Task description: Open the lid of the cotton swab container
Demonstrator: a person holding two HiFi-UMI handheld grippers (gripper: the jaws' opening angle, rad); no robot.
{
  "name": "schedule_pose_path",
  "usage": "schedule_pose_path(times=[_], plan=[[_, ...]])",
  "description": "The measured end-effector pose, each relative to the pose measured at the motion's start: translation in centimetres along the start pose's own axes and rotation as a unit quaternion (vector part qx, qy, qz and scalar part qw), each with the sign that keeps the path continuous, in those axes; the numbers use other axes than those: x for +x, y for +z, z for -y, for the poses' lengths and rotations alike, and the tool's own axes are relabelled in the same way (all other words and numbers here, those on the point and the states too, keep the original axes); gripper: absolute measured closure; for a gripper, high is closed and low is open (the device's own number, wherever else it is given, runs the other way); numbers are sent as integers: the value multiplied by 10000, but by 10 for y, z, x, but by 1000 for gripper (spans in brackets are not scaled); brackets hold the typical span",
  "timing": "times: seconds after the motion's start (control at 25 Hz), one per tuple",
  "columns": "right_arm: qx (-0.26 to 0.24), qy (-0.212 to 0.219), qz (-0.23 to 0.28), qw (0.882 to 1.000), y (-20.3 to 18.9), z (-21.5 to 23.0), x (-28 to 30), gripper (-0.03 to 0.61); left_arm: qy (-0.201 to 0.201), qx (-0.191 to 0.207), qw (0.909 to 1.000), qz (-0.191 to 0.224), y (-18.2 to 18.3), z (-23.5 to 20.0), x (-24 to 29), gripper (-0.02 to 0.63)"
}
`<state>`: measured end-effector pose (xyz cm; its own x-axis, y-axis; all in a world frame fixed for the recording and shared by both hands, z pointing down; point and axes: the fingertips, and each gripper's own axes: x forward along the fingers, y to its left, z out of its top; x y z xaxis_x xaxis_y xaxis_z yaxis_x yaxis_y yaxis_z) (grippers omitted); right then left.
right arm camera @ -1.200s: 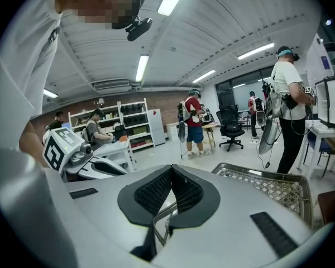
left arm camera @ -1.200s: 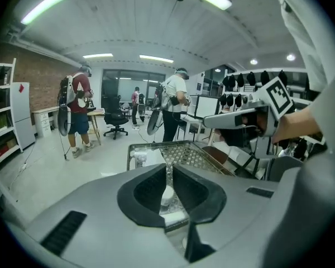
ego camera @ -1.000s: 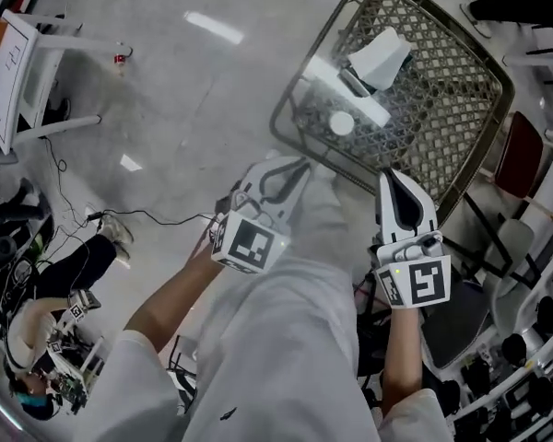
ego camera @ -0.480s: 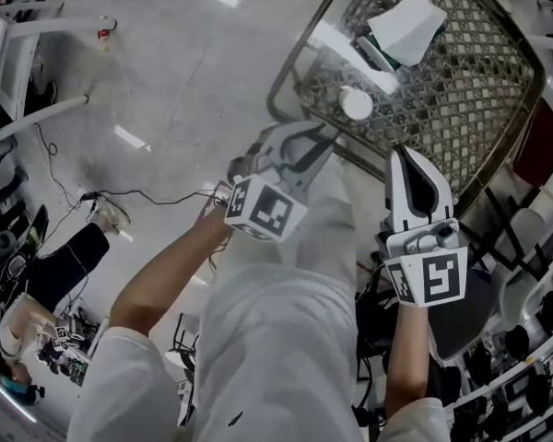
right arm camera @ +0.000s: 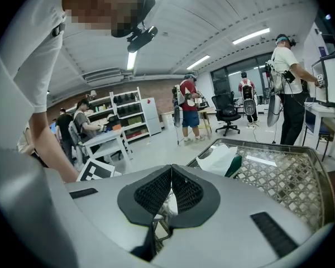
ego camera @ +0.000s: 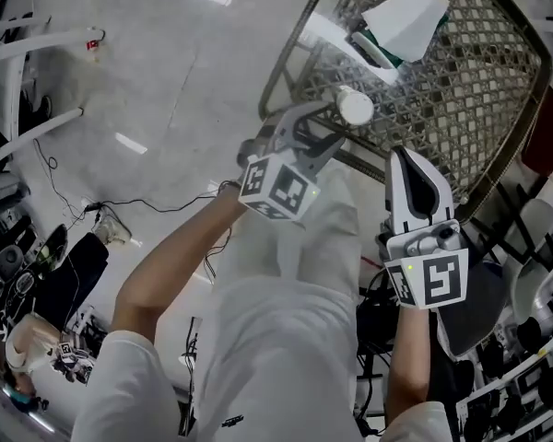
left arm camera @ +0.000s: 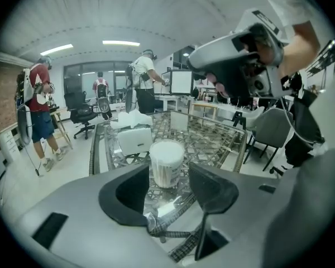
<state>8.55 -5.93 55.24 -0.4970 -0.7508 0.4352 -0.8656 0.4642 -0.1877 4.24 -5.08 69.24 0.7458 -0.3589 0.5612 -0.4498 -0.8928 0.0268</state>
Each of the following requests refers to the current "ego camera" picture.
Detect red chair with wooden back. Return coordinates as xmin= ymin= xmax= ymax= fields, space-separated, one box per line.
xmin=519 ymin=85 xmax=553 ymax=179

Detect person's right forearm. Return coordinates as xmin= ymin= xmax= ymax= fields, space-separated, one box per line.
xmin=386 ymin=304 xmax=437 ymax=407

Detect white shelving unit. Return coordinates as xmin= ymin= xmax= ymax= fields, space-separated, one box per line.
xmin=455 ymin=246 xmax=553 ymax=442

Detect gray chair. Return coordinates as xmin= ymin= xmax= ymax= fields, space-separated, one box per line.
xmin=435 ymin=227 xmax=509 ymax=359

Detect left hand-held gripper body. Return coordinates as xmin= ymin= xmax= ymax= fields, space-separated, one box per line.
xmin=237 ymin=112 xmax=322 ymax=223

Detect person's white trousers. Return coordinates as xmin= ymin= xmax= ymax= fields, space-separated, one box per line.
xmin=202 ymin=157 xmax=364 ymax=303

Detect white plastic cup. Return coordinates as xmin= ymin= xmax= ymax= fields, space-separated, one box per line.
xmin=335 ymin=85 xmax=375 ymax=126

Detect white power strip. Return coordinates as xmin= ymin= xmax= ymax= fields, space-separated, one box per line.
xmin=91 ymin=217 xmax=134 ymax=250

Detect person's left forearm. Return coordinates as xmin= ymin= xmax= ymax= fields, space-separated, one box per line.
xmin=110 ymin=181 xmax=250 ymax=340

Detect metal mesh basket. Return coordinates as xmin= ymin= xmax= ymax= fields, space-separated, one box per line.
xmin=257 ymin=0 xmax=553 ymax=225

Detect group of black bags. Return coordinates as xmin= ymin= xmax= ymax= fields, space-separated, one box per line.
xmin=460 ymin=283 xmax=553 ymax=441

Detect black backpack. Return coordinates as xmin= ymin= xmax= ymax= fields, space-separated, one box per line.
xmin=39 ymin=232 xmax=111 ymax=335

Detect white table with black lines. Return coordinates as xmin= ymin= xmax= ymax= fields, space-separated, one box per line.
xmin=0 ymin=11 xmax=108 ymax=179

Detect person's white shirt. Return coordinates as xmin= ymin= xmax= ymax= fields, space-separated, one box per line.
xmin=71 ymin=276 xmax=453 ymax=442

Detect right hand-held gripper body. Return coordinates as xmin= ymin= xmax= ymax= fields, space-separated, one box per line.
xmin=375 ymin=218 xmax=470 ymax=311

